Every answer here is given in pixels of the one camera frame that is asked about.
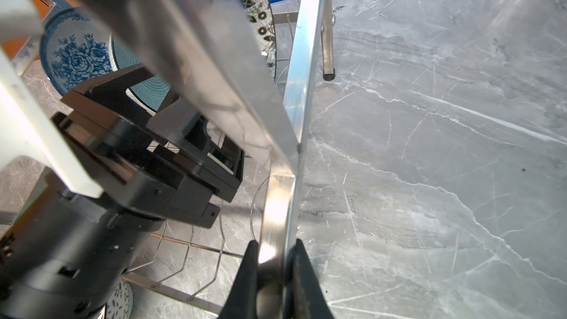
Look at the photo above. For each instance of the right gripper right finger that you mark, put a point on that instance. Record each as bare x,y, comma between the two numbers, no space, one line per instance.
303,296

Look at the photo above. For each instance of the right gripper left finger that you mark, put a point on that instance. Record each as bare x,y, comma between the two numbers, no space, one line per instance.
241,301

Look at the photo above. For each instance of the stainless steel dish rack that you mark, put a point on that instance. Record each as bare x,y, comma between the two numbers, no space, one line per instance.
204,51

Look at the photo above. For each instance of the white brown lattice bowl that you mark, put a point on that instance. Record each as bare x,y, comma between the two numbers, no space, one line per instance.
120,304

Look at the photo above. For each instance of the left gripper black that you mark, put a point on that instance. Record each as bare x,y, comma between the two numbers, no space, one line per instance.
145,171

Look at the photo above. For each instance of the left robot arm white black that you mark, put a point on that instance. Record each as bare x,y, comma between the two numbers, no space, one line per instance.
67,253

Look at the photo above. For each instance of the blue floral white bowl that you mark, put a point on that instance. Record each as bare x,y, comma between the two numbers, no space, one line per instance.
75,48

